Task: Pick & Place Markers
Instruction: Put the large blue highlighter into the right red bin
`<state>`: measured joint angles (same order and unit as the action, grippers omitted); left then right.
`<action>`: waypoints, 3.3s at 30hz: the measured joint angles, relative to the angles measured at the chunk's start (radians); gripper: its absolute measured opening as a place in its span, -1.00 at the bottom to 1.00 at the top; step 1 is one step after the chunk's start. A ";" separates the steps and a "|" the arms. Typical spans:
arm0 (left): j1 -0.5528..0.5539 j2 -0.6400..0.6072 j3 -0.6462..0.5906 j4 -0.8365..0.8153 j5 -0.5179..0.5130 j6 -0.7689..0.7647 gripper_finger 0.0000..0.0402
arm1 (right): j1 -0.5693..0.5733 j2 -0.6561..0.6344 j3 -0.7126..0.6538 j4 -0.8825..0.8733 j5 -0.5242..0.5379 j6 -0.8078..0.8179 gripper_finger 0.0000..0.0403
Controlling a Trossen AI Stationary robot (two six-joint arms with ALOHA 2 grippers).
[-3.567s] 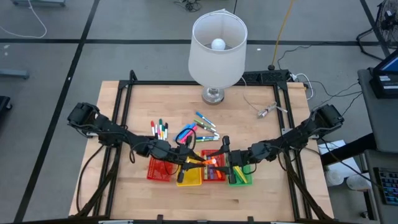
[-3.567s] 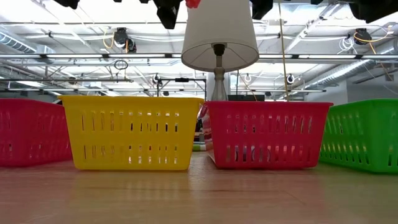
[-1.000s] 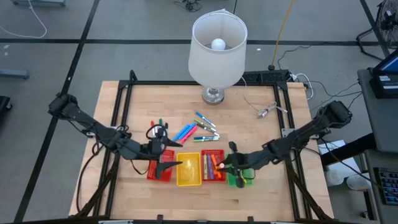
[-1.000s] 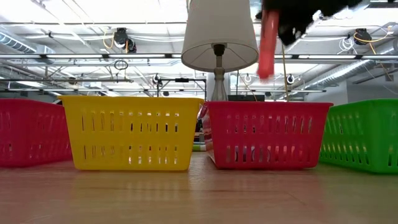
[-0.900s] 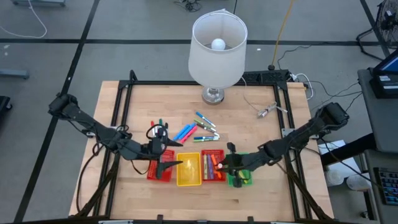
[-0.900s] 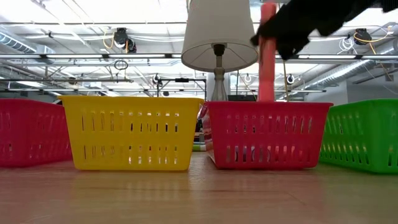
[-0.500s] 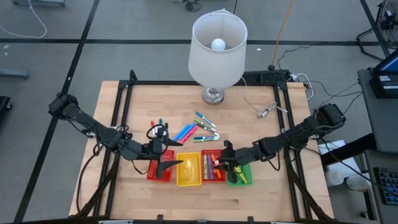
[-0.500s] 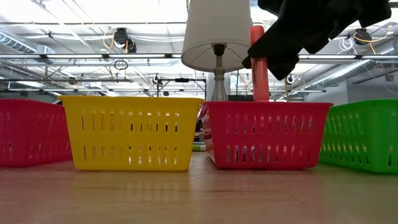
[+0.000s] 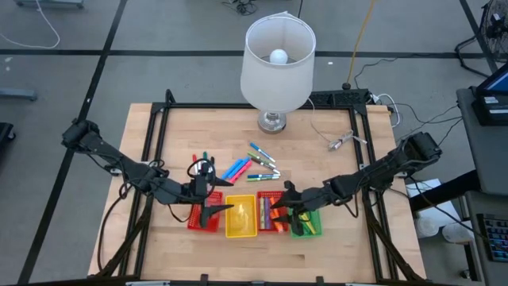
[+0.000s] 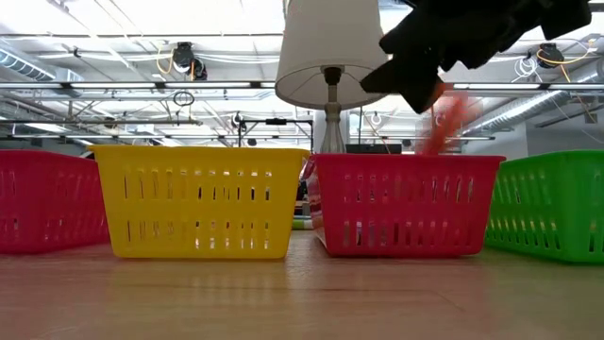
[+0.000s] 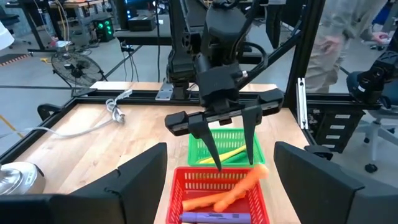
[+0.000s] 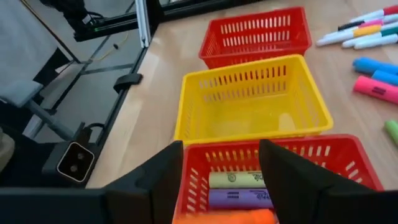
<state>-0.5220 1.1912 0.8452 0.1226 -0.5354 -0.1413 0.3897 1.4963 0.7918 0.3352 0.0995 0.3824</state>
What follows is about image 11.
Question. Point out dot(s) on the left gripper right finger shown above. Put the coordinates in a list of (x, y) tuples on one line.
[(326, 202)]

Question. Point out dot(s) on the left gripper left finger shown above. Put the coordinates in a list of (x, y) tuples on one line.
[(93, 208)]

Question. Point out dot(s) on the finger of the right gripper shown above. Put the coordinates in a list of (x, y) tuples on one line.
[(202, 130), (251, 121)]

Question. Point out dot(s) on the yellow highlighter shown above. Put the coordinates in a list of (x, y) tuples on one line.
[(233, 151)]

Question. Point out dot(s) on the orange highlighter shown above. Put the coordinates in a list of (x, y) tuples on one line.
[(199, 202), (245, 183)]

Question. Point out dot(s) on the purple highlighter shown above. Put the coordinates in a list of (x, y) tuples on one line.
[(214, 217)]

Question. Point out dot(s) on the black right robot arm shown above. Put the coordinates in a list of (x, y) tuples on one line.
[(224, 28)]

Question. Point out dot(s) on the green plastic basket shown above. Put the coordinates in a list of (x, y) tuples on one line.
[(227, 137)]

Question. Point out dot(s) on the red plastic basket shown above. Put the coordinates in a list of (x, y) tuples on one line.
[(192, 170)]

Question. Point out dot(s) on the black labelled drawer unit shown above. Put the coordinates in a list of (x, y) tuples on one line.
[(339, 130)]

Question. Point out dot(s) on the silver lamp white shade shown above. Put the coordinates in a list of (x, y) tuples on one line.
[(18, 179)]

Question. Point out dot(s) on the blue office chair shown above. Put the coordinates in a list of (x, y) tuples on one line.
[(376, 124)]

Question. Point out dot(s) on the black table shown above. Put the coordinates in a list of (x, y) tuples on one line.
[(143, 37)]

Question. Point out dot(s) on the black box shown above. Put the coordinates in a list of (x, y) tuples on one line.
[(141, 23)]

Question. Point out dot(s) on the black floor fan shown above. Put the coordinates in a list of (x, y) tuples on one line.
[(77, 70)]

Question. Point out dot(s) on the black computer green lights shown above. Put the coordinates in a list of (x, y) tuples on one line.
[(104, 29)]

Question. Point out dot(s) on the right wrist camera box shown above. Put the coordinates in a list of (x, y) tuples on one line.
[(217, 84)]

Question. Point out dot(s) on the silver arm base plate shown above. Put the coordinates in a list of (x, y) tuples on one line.
[(164, 93)]

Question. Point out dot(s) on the silver aluminium bracket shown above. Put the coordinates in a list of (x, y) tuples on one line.
[(301, 102)]

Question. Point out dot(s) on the black aluminium table frame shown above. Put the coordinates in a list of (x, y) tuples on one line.
[(306, 46)]

